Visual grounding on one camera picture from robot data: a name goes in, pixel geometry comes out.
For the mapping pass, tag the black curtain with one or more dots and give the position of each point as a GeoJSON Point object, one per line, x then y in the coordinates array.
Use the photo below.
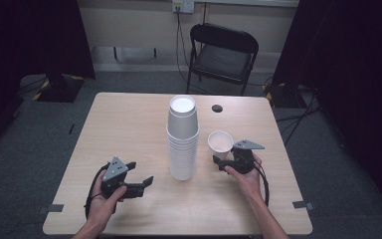
{"type": "Point", "coordinates": [30, 40]}
{"type": "Point", "coordinates": [351, 83]}

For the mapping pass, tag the white wall socket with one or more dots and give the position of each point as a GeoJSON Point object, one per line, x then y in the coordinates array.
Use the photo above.
{"type": "Point", "coordinates": [183, 6]}

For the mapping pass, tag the black stand base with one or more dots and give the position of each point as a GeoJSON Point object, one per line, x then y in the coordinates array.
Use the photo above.
{"type": "Point", "coordinates": [283, 96]}
{"type": "Point", "coordinates": [61, 89]}

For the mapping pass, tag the grey tape strip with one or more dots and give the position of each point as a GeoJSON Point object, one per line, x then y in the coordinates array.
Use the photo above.
{"type": "Point", "coordinates": [51, 208]}
{"type": "Point", "coordinates": [302, 205]}

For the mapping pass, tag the single white foam cup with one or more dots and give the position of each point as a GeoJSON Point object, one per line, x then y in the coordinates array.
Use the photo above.
{"type": "Point", "coordinates": [220, 142]}

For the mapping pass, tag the person's left hand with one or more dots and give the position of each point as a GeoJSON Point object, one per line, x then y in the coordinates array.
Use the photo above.
{"type": "Point", "coordinates": [101, 209]}

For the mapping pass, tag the stack of white foam cups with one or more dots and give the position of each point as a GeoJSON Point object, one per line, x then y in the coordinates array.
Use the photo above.
{"type": "Point", "coordinates": [182, 156]}

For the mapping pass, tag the person's right hand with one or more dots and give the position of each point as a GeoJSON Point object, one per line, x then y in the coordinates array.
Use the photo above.
{"type": "Point", "coordinates": [250, 184]}

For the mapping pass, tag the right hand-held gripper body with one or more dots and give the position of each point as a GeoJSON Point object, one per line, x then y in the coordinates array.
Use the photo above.
{"type": "Point", "coordinates": [243, 162]}

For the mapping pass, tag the black folding chair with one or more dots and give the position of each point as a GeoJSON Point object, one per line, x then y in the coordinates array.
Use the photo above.
{"type": "Point", "coordinates": [222, 59]}

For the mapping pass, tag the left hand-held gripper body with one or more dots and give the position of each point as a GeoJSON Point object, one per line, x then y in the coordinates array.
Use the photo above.
{"type": "Point", "coordinates": [114, 172]}

